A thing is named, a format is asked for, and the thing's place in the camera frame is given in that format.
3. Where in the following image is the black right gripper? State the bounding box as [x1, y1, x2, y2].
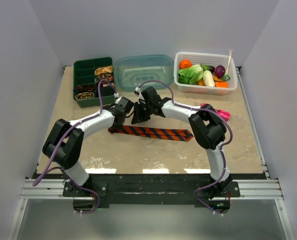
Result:
[132, 101, 153, 125]

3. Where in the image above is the orange navy striped tie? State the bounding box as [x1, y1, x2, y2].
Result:
[108, 125, 194, 142]

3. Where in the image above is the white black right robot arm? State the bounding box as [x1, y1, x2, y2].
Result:
[131, 86, 233, 197]

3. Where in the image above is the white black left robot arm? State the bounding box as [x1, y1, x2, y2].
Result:
[42, 97, 135, 197]

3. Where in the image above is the rolled dark patterned tie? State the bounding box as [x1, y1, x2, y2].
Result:
[94, 74, 115, 87]

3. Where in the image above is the teal translucent plastic tub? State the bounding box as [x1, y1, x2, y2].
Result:
[113, 54, 174, 92]

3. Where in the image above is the rolled red brown tie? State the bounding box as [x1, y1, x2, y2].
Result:
[75, 84, 95, 93]

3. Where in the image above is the rolled floral tie front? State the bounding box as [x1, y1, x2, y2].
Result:
[74, 92, 95, 101]

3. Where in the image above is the rolled patterned tie top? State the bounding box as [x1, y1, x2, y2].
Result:
[94, 65, 113, 76]

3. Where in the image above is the green compartment organizer box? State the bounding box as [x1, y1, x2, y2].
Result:
[73, 57, 115, 108]

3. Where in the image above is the green toy lettuce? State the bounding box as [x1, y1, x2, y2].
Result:
[177, 64, 204, 85]

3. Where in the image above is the orange toy pumpkin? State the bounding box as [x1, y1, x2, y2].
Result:
[178, 59, 193, 69]

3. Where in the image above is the yellow toy pepper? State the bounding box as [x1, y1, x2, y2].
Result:
[197, 79, 206, 86]

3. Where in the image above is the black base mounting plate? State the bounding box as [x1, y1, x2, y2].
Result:
[63, 174, 241, 213]

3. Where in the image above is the white toy radish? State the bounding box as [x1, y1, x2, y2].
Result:
[202, 70, 215, 87]

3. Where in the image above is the orange toy carrot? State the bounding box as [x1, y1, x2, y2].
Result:
[215, 81, 229, 88]

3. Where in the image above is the dark purple toy eggplant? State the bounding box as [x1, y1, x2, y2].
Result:
[206, 65, 215, 73]

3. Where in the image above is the pink rectangular box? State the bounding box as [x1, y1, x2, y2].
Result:
[200, 103, 231, 122]

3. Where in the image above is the white perforated plastic basket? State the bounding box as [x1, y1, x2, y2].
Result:
[173, 50, 238, 96]

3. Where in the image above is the purple toy onion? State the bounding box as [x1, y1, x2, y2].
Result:
[214, 65, 226, 79]

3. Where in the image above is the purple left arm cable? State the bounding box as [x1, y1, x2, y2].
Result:
[32, 79, 120, 213]

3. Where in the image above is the aluminium frame rail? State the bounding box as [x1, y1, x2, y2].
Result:
[8, 173, 294, 240]

